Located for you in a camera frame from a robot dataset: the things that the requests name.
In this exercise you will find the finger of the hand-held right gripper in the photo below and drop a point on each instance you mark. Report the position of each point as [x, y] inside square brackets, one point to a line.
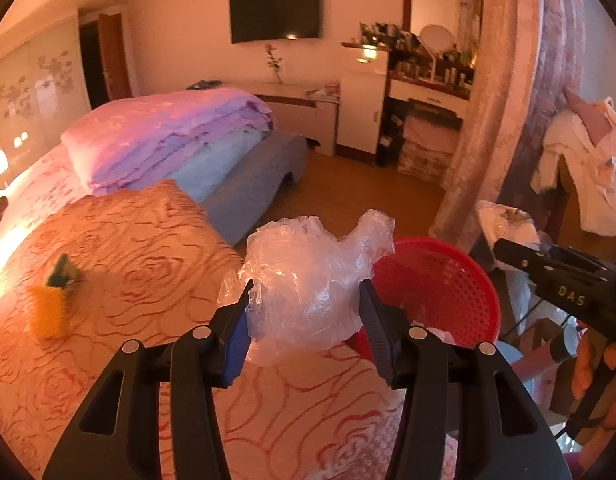
[527, 262]

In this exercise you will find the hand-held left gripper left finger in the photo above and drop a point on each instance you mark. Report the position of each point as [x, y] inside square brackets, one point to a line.
[238, 347]

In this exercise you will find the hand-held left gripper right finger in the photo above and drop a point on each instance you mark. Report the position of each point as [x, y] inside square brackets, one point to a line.
[376, 332]

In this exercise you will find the white printed wrapper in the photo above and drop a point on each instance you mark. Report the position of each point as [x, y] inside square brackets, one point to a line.
[507, 235]

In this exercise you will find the red plastic mesh basket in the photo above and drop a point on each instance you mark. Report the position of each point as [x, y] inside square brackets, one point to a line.
[437, 280]

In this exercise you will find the clear plastic bag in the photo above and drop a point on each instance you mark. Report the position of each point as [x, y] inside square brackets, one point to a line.
[308, 280]

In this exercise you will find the person's right hand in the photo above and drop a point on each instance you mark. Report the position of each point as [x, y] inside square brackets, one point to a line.
[585, 370]

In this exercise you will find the wooden chair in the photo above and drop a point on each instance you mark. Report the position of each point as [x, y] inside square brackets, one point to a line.
[562, 210]

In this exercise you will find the stool with folded cloths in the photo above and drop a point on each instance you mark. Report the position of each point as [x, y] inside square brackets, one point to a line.
[430, 150]

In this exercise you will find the pink patterned curtain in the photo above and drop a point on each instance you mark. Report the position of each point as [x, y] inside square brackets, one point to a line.
[512, 110]

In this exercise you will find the grey bed bench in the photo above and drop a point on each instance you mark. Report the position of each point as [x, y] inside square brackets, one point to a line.
[263, 180]

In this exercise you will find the folded light blue quilt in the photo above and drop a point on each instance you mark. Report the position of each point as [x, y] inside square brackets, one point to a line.
[223, 160]

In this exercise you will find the dark green wrapper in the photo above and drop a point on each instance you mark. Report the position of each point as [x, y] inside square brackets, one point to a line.
[63, 272]

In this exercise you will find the orange foam fruit net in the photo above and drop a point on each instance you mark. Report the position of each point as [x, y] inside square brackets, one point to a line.
[50, 312]

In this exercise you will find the white vanity table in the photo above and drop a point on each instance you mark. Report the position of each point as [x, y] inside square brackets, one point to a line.
[427, 97]

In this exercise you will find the row of cosmetic bottles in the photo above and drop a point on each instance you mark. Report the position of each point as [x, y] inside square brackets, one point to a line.
[437, 72]

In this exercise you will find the white cabinet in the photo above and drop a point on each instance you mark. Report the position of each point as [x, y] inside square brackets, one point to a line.
[360, 107]

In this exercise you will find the folded pink quilt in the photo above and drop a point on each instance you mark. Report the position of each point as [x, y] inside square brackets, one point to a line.
[168, 130]

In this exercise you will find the white low console desk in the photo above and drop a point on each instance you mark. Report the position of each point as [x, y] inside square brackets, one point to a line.
[298, 110]

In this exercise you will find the round white makeup mirror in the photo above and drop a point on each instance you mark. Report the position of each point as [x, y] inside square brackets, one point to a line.
[436, 40]

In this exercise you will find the small pink items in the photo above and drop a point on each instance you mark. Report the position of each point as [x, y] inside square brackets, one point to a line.
[325, 92]

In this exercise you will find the black flat object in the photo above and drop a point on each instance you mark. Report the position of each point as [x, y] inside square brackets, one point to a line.
[203, 84]

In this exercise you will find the red framed vanity mirror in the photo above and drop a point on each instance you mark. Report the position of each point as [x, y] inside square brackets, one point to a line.
[440, 0]

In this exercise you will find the rose in glass vase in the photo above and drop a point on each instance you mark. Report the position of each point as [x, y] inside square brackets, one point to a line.
[274, 62]

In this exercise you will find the brown wooden door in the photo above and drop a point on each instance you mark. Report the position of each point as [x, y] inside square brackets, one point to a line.
[118, 57]

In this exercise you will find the floral sliding wardrobe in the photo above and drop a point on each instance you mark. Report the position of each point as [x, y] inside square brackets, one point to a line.
[38, 85]

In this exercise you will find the wall switch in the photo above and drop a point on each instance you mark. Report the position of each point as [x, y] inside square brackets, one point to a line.
[19, 139]

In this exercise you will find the wall mounted black television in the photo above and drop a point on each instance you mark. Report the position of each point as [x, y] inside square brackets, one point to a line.
[274, 11]

